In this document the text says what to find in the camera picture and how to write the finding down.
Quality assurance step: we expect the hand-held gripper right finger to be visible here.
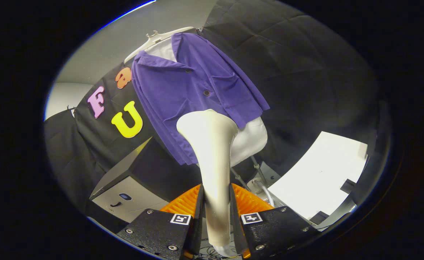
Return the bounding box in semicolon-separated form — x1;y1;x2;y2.
230;183;320;260

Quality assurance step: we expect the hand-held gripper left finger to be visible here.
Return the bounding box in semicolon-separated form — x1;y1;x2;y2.
116;184;204;260

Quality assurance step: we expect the white garment steamer head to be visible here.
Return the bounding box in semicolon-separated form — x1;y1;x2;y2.
176;109;239;248

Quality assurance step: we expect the purple jacket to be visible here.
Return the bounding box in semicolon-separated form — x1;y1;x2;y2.
131;32;271;166

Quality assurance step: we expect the white clothes hanger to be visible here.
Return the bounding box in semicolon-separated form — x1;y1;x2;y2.
124;26;195;65

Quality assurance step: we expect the metal stand pole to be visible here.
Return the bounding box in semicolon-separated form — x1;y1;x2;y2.
231;167;250;192
250;156;268;188

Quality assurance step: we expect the metal stand base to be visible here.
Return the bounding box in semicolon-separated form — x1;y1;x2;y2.
246;161;283;204

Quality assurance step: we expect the white mannequin torso form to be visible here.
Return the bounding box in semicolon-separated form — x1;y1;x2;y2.
145;36;268;167

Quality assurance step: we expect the white flat board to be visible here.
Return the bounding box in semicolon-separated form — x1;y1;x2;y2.
268;131;368;220

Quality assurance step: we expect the black backdrop cloth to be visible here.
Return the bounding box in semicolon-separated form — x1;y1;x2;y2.
44;0;391;217

